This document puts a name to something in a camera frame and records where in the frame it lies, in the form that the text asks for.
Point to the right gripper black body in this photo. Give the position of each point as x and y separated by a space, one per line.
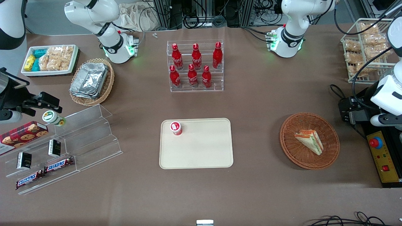
12 96

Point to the teal snack packet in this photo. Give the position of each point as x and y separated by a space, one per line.
40 53
36 65

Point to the small black box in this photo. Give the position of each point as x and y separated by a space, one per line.
24 160
55 148

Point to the aluminium foil tray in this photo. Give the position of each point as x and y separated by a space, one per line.
89 78

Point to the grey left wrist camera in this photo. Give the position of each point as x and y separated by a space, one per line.
386 120

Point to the Snickers chocolate bar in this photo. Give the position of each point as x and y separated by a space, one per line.
59 164
29 179

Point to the clear rice cracker bag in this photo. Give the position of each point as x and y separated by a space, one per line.
44 62
55 51
54 63
67 56

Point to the oval tan wicker basket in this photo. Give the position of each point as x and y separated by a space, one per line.
108 86

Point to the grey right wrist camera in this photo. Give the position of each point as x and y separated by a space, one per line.
9 116

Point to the green white lidded cup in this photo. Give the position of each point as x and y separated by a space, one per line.
50 116

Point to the white cloth bag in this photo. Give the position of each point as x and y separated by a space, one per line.
135 18

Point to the red cola bottle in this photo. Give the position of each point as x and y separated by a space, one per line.
176 58
217 56
206 78
174 78
196 58
192 77

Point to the clear acrylic stepped shelf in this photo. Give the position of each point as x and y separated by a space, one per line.
94 138
40 150

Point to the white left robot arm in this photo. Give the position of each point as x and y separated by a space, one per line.
292 18

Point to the clear acrylic bottle rack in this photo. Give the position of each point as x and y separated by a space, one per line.
218 82

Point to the black yellow control box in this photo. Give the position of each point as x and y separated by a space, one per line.
384 157

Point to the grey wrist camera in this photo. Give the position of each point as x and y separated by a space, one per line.
386 120
9 116

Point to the red tartan cookie box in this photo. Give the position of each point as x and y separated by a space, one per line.
22 135

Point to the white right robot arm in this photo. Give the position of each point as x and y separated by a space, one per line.
94 15

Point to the red white small cup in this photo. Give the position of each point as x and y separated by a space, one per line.
176 128

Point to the round brown wicker basket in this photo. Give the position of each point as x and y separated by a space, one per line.
298 155

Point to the white rectangular snack bin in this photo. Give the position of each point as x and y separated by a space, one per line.
47 73

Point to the black box with metal plate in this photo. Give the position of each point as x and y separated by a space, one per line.
351 110

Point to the yellow snack packet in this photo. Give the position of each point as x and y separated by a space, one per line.
29 62

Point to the triangular sandwich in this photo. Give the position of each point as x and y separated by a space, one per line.
309 141

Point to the cream plastic tray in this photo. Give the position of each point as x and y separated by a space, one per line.
204 147

